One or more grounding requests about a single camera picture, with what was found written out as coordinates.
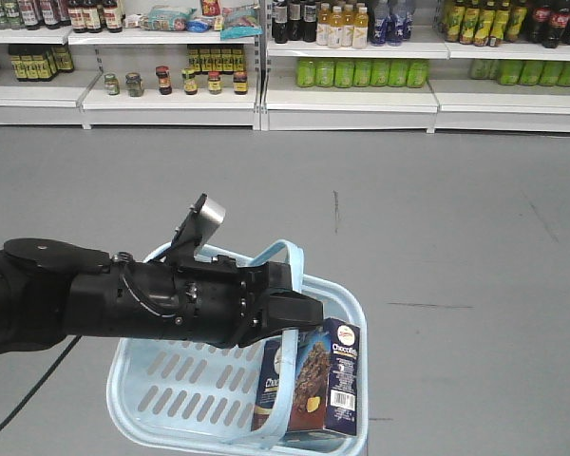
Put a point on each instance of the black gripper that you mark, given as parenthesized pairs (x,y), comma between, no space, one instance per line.
(217,303)

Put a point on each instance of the blue Chocofello cookie box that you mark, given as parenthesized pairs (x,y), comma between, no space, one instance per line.
(325,382)

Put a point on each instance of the light blue plastic basket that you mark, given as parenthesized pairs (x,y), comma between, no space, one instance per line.
(192,397)

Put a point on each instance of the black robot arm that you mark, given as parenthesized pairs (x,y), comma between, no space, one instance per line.
(50,290)

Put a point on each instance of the white supermarket shelf unit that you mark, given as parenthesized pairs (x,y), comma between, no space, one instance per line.
(113,83)

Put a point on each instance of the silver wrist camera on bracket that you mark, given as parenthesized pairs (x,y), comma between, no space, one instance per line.
(203,219)

